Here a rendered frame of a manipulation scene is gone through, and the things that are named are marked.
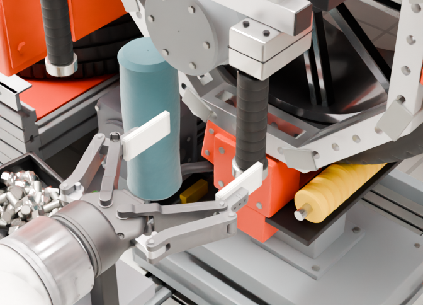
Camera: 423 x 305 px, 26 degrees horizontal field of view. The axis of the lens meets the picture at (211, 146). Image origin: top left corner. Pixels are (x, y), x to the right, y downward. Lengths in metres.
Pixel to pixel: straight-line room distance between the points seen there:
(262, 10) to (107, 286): 0.50
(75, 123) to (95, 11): 0.34
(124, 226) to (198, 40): 0.33
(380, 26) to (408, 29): 1.72
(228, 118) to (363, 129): 0.26
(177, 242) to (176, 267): 0.90
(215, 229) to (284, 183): 0.55
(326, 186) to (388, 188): 0.75
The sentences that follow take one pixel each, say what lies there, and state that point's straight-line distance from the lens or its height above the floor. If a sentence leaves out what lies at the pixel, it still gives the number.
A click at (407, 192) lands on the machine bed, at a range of 2.17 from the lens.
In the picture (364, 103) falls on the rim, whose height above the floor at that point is 0.65.
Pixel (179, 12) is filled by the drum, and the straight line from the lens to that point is 1.16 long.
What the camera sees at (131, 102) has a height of 0.67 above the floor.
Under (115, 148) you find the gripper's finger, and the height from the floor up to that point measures 0.84.
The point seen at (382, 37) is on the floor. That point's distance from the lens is 2.80.
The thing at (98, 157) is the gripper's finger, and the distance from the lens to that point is 1.01.
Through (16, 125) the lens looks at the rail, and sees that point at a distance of 1.96.
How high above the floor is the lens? 1.47
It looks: 39 degrees down
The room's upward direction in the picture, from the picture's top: straight up
